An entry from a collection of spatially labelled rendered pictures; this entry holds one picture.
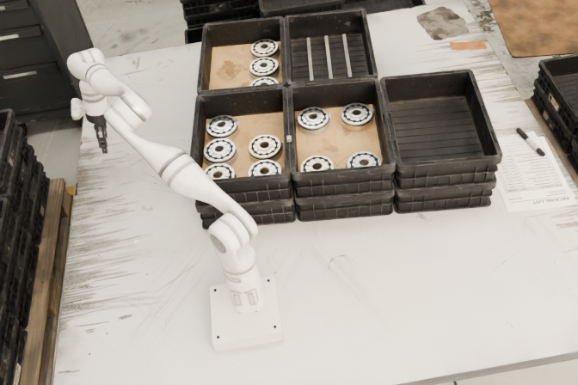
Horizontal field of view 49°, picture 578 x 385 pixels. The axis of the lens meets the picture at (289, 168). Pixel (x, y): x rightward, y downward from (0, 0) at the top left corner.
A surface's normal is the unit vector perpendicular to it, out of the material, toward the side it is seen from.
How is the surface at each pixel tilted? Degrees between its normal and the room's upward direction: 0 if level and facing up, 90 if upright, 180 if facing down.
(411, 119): 0
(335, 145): 0
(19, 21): 90
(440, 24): 2
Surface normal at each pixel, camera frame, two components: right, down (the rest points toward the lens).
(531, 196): -0.09, -0.67
